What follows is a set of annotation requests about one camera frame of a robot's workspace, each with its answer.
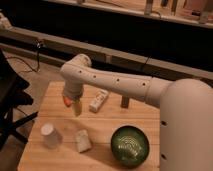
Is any white ceramic cup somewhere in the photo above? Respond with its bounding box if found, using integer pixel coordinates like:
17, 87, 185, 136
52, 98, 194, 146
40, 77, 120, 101
41, 123, 62, 149

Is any green ceramic bowl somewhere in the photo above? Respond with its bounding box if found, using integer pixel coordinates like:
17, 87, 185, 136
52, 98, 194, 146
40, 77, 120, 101
110, 125, 150, 168

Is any dark rectangular block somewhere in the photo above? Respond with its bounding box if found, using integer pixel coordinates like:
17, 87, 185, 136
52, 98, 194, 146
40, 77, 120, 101
121, 96, 130, 108

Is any orange carrot toy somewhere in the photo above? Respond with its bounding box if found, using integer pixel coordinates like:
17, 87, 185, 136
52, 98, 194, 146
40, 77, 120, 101
63, 97, 72, 107

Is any black chair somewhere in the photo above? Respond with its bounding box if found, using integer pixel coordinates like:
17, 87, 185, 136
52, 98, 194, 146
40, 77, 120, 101
0, 49, 37, 151

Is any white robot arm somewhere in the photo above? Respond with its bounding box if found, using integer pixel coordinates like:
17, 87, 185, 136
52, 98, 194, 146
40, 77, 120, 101
60, 54, 213, 171

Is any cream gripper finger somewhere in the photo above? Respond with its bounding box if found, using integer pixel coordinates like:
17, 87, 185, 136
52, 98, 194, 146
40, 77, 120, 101
72, 101, 82, 116

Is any black cable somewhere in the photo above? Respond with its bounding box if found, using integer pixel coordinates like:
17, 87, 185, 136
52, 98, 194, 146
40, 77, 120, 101
5, 39, 44, 75

